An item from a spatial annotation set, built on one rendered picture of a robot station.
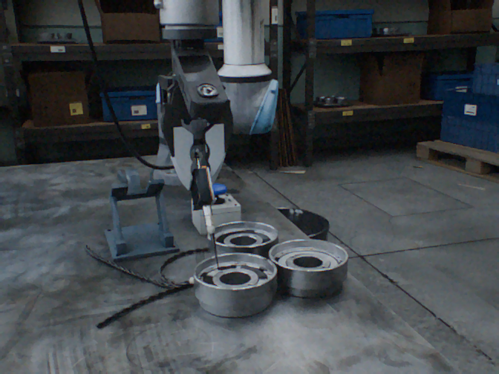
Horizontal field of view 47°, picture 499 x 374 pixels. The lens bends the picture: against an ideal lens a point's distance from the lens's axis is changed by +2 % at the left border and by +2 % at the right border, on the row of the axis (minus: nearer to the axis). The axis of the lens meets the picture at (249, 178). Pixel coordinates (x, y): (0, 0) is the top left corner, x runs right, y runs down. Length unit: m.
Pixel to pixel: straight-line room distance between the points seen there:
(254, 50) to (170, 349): 0.71
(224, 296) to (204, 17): 0.34
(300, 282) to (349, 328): 0.09
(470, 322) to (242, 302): 1.82
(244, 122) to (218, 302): 0.59
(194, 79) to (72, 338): 0.33
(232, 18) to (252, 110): 0.19
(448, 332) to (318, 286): 1.64
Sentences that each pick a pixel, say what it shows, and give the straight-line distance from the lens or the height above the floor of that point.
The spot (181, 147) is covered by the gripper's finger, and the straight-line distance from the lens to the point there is 0.74.
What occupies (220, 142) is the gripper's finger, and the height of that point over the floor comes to 0.99.
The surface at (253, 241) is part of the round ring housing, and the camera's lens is 0.84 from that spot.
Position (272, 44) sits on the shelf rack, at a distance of 4.32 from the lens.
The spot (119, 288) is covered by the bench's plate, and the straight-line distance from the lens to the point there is 0.78.
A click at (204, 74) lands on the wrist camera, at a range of 0.69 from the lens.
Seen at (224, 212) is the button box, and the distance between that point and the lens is 0.93.
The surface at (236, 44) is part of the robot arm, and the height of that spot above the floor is 1.10.
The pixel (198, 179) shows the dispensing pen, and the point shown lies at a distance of 0.74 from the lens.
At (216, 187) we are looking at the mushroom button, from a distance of 0.94.
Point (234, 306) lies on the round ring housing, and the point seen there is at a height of 0.82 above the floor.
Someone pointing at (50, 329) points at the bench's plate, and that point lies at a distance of 0.71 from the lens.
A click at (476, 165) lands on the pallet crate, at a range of 4.52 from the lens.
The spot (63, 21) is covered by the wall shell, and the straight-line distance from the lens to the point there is 4.68.
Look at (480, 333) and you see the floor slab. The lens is 2.37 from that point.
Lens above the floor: 1.14
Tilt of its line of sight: 15 degrees down
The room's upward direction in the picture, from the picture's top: 1 degrees counter-clockwise
